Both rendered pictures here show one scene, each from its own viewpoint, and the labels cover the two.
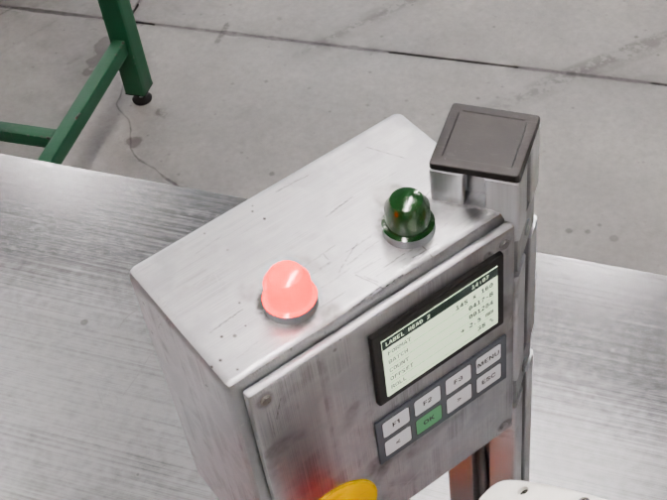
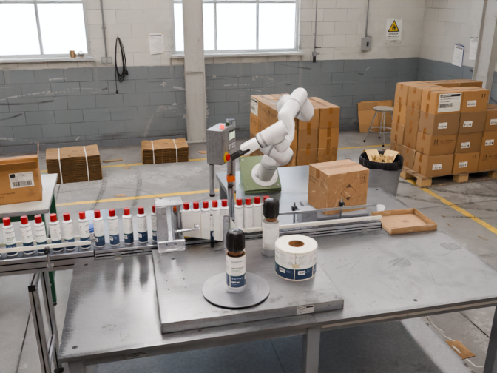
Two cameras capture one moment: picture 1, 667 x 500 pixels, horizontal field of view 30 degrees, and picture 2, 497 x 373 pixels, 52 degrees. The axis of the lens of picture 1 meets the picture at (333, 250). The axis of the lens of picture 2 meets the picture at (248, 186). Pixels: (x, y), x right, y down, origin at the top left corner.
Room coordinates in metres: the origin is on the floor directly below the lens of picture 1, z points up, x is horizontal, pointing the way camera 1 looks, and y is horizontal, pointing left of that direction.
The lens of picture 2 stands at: (-1.80, 1.58, 2.12)
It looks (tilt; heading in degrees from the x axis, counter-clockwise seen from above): 20 degrees down; 321
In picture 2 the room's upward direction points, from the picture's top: straight up
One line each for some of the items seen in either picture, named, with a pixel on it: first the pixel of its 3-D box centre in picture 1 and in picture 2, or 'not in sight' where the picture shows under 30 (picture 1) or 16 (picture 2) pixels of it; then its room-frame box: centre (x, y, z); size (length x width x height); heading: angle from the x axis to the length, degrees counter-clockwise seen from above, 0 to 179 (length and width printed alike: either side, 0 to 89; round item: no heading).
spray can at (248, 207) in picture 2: not in sight; (248, 214); (0.27, -0.08, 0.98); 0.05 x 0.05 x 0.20
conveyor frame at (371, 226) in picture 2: not in sight; (244, 235); (0.28, -0.06, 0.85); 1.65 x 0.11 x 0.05; 64
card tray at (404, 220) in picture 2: not in sight; (403, 220); (-0.15, -0.96, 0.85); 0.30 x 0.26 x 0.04; 64
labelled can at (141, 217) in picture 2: not in sight; (142, 224); (0.53, 0.45, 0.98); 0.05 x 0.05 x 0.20
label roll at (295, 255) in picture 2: not in sight; (296, 257); (-0.22, 0.02, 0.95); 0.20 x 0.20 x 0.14
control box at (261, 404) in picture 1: (343, 355); (221, 143); (0.40, 0.00, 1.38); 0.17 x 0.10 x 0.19; 119
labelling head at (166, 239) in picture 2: not in sight; (169, 223); (0.38, 0.36, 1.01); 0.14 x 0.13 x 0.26; 64
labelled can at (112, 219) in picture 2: not in sight; (113, 227); (0.59, 0.59, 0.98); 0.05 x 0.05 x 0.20
